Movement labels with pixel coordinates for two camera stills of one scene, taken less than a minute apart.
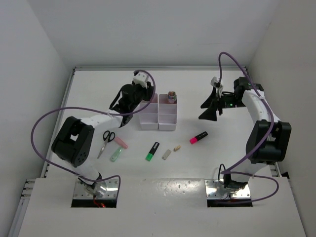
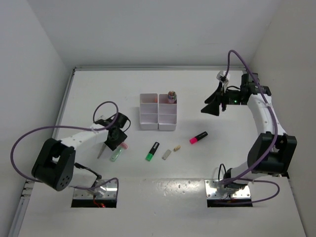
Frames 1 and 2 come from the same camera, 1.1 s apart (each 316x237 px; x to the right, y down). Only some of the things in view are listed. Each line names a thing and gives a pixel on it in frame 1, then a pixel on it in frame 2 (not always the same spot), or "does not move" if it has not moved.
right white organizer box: x=167 y=113 does not move
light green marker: x=116 y=154 does not move
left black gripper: x=147 y=92 to x=121 y=138
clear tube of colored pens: x=172 y=96 does not move
